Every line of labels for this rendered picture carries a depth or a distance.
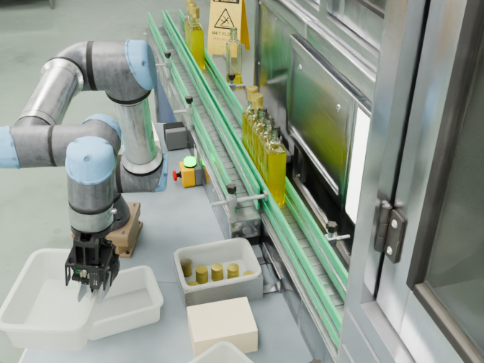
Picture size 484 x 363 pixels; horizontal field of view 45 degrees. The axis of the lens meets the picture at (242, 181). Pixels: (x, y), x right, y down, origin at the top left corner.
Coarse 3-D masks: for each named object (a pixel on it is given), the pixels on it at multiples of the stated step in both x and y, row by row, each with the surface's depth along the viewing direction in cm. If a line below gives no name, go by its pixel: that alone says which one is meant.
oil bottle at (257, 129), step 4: (256, 124) 177; (252, 128) 179; (256, 128) 176; (260, 128) 176; (264, 128) 176; (252, 132) 180; (256, 132) 176; (260, 132) 176; (252, 136) 180; (256, 136) 176; (252, 140) 181; (256, 140) 177; (252, 144) 182; (256, 144) 178; (252, 148) 183; (256, 148) 179; (252, 152) 183; (256, 152) 179; (252, 156) 184; (256, 156) 180; (252, 160) 185; (256, 160) 181; (256, 164) 182; (256, 168) 183
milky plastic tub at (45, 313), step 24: (48, 264) 124; (24, 288) 116; (48, 288) 123; (72, 288) 123; (0, 312) 108; (24, 312) 116; (48, 312) 117; (72, 312) 117; (96, 312) 116; (24, 336) 107; (48, 336) 107; (72, 336) 106
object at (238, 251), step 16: (224, 240) 170; (240, 240) 170; (176, 256) 164; (192, 256) 169; (208, 256) 170; (224, 256) 172; (240, 256) 173; (192, 272) 169; (208, 272) 169; (224, 272) 169; (240, 272) 169; (256, 272) 159; (192, 288) 154
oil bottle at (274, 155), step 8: (264, 144) 170; (272, 144) 167; (280, 144) 167; (264, 152) 170; (272, 152) 166; (280, 152) 167; (264, 160) 172; (272, 160) 168; (280, 160) 169; (264, 168) 173; (272, 168) 169; (280, 168) 170; (264, 176) 174; (272, 176) 171; (280, 176) 172; (272, 184) 173; (280, 184) 174; (272, 192) 174; (280, 192) 175; (280, 200) 177
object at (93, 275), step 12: (72, 228) 99; (108, 228) 100; (84, 240) 100; (96, 240) 98; (72, 252) 103; (84, 252) 98; (96, 252) 100; (108, 252) 104; (72, 264) 101; (84, 264) 100; (96, 264) 102; (108, 264) 103; (72, 276) 103; (84, 276) 104; (96, 276) 102; (108, 276) 106; (96, 288) 103
